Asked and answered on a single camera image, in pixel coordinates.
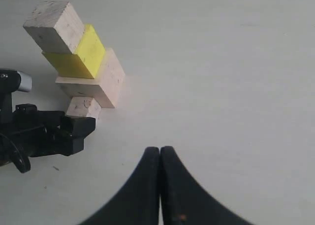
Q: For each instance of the small wooden cube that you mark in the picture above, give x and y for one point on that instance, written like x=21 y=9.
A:
x=81 y=106

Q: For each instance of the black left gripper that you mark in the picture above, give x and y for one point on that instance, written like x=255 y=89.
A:
x=36 y=133

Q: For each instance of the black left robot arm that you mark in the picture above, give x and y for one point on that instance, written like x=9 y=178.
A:
x=23 y=165

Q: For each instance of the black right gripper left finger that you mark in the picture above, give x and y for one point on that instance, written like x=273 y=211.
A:
x=137 y=201

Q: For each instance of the yellow cube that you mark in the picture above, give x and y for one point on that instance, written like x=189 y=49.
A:
x=84 y=62

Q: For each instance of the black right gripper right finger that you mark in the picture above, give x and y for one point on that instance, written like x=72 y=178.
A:
x=184 y=201

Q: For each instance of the large wooden cube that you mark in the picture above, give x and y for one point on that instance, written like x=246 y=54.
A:
x=105 y=88

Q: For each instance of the medium wooden cube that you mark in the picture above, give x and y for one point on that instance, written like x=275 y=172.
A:
x=55 y=27

